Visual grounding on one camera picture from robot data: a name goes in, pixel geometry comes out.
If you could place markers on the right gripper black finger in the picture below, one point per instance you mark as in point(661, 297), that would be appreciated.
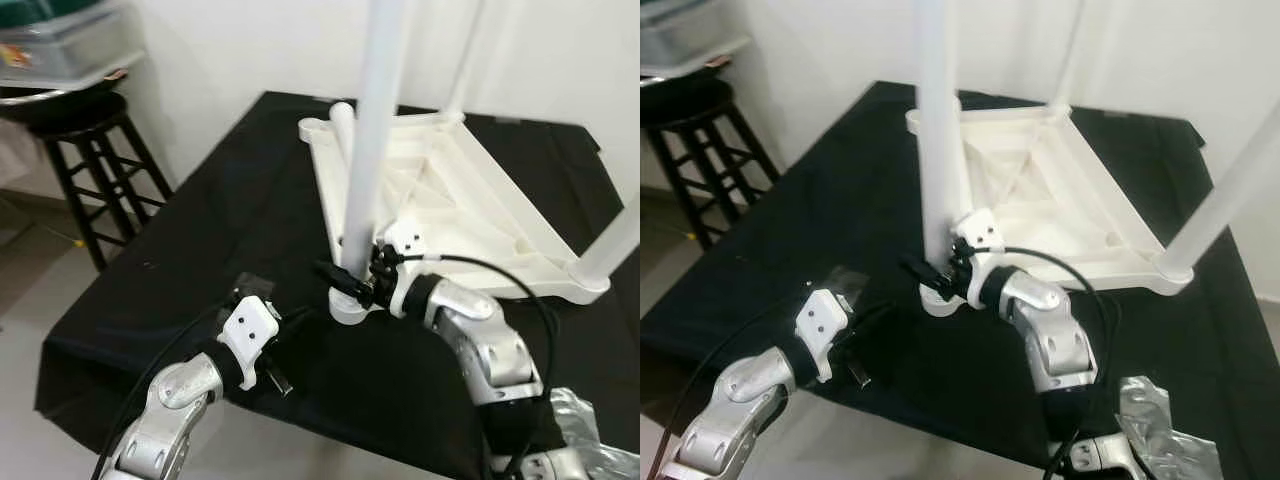
point(335, 275)
point(918, 268)

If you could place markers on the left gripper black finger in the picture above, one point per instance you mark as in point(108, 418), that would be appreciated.
point(297, 317)
point(875, 312)

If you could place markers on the white plastic table top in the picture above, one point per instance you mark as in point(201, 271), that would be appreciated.
point(1070, 200)
point(480, 220)

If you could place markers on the clear tape strip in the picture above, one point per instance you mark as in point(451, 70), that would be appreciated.
point(850, 278)
point(255, 282)

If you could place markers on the black tablecloth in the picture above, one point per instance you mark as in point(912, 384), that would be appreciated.
point(830, 200)
point(220, 200)

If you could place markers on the crumpled clear tape patch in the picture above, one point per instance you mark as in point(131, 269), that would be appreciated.
point(1150, 410)
point(580, 415)

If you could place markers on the black round stool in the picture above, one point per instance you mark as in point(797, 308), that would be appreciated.
point(80, 110)
point(690, 100)

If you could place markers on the black metal bowl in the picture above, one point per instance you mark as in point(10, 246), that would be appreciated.
point(660, 76)
point(30, 105)

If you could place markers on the clear lidded plastic box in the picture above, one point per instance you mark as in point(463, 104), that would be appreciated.
point(690, 35)
point(60, 50)

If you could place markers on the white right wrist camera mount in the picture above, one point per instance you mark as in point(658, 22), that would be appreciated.
point(980, 232)
point(405, 235)

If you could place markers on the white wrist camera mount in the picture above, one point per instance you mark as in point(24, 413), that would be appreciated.
point(980, 232)
point(820, 318)
point(248, 325)
point(405, 235)

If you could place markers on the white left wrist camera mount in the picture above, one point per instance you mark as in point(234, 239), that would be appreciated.
point(248, 325)
point(820, 318)

